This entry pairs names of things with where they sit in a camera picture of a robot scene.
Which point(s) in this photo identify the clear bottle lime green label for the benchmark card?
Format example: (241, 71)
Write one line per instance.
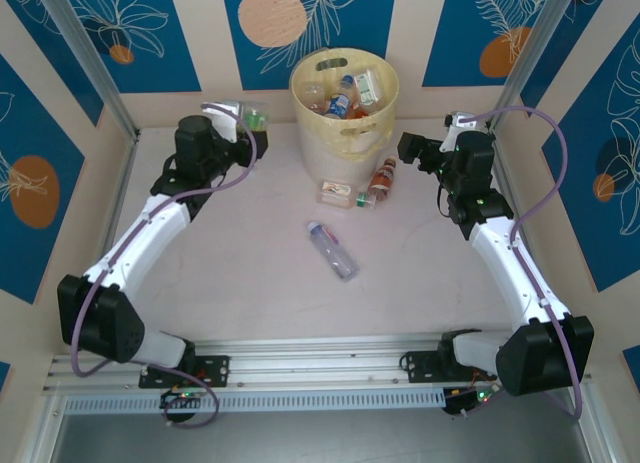
(252, 114)

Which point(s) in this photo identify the clear bottle orange label cap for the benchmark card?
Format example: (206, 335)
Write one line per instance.
(358, 113)

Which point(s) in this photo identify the clear bottle green neck band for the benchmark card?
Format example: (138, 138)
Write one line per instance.
(367, 87)

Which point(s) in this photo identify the clear bottle blue label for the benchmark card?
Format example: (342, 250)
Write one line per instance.
(339, 105)

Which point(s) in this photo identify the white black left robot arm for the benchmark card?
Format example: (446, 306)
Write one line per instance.
(145, 238)

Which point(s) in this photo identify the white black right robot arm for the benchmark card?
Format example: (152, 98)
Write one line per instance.
(505, 268)

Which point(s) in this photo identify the yellow plastic bin liner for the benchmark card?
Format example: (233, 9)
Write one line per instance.
(305, 118)

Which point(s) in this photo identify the white ribbed plastic bin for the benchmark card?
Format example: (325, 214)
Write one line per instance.
(330, 158)

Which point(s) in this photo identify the brown coffee drink bottle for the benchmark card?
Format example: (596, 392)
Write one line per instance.
(383, 179)

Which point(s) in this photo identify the clear bottle crane picture label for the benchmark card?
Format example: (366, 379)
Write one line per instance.
(337, 192)

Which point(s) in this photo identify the clear water bottle blue cap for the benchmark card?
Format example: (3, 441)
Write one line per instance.
(332, 250)

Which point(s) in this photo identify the aluminium frame post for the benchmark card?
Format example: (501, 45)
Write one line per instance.
(90, 63)
(535, 58)

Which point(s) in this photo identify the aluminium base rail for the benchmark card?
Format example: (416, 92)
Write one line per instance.
(320, 360)

